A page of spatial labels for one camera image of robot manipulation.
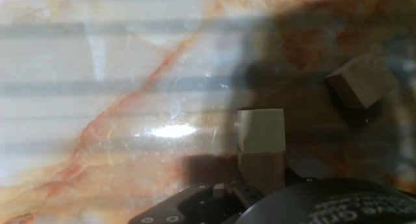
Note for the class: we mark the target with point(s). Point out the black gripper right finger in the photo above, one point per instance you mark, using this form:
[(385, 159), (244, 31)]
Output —
[(291, 176)]

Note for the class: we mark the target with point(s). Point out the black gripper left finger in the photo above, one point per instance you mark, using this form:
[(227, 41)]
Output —
[(240, 191)]

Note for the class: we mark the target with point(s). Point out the small wooden cube block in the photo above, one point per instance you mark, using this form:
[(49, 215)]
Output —
[(261, 173), (362, 81), (261, 130)]

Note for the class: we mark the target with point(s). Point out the orange marble pattern sheet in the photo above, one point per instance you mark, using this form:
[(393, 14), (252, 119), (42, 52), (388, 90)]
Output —
[(97, 87)]

